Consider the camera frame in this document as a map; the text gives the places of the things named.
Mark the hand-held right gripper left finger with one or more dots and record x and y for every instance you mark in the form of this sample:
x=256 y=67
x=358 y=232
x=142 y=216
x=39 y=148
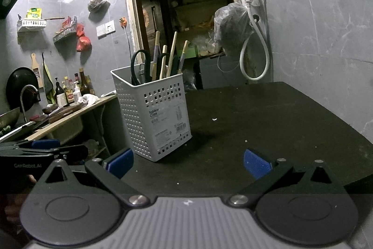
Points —
x=119 y=163

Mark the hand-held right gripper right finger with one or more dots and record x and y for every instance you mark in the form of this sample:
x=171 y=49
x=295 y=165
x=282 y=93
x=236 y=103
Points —
x=256 y=164

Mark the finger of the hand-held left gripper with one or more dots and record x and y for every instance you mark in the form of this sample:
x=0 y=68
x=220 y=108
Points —
x=75 y=152
x=46 y=144

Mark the white perforated utensil basket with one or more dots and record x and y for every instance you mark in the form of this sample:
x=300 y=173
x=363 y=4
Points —
x=131 y=85

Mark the wooden chopstick with dark tip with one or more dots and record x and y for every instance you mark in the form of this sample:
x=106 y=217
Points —
x=163 y=62

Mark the wooden chopstick purple band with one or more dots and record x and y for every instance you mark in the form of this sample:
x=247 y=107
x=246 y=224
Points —
x=183 y=58
x=156 y=53

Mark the plain wooden chopstick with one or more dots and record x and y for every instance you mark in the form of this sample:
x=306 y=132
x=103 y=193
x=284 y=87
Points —
x=172 y=50

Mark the wooden countertop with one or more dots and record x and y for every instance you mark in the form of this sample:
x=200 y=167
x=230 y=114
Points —
x=72 y=114

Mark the metal bowl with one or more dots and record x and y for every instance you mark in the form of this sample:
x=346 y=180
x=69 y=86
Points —
x=8 y=117

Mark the row of condiment bottles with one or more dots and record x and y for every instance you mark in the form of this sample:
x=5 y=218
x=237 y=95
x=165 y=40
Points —
x=61 y=97

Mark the white cloth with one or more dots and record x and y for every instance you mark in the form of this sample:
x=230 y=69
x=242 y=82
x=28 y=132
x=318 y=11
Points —
x=89 y=98

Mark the curved sink faucet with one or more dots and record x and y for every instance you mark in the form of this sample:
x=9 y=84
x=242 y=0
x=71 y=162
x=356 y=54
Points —
x=29 y=87

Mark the hanging green cloth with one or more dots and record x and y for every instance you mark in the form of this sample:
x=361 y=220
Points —
x=48 y=82

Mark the black wok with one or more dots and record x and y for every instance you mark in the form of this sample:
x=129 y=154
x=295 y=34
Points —
x=17 y=85

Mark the hanging wooden paddle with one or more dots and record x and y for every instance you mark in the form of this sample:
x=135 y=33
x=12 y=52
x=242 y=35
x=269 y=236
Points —
x=34 y=62

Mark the grey cabinet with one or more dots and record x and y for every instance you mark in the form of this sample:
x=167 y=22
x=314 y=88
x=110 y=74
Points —
x=221 y=71

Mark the red plastic bag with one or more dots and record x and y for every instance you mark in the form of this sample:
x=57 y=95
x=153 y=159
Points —
x=84 y=42

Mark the green box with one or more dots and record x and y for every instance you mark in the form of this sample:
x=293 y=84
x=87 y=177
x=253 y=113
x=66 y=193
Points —
x=192 y=52

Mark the yellow-green packet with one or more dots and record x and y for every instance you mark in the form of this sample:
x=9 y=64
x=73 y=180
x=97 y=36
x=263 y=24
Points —
x=34 y=13

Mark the clear bag with dark contents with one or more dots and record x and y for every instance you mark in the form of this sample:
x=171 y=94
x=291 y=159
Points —
x=233 y=27

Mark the sunflower door poster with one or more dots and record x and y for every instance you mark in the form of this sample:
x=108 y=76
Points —
x=147 y=18

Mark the hanging dark mesh bag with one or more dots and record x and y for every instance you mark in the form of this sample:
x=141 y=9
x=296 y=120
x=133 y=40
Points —
x=97 y=2

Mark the wooden shelf unit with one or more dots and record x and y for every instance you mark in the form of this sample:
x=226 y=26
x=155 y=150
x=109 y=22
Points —
x=198 y=4

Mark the metal wall rack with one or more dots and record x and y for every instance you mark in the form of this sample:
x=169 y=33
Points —
x=64 y=34

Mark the white wall rack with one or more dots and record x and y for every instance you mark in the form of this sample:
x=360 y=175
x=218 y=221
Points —
x=30 y=23

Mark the orange wall plug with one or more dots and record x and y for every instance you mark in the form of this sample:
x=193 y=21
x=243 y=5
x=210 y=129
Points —
x=123 y=22

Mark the pale wooden door frame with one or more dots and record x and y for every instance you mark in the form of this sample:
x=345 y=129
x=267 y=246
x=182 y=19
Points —
x=131 y=18

